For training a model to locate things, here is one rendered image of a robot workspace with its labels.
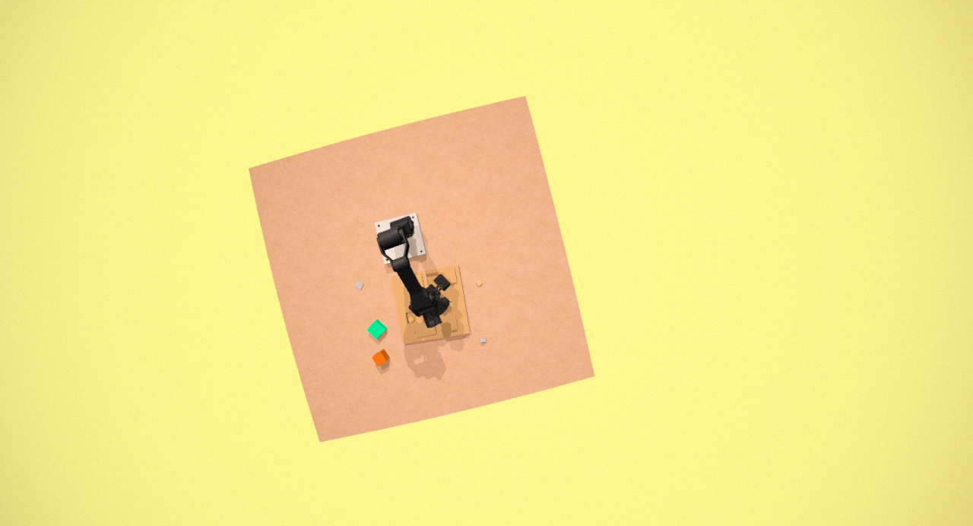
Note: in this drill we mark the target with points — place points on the mint green block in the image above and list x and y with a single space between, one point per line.
376 329

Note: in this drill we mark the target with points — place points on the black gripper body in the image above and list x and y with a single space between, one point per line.
441 282

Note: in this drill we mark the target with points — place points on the orange block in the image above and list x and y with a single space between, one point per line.
380 357

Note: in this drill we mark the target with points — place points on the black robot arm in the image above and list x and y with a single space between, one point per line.
422 301

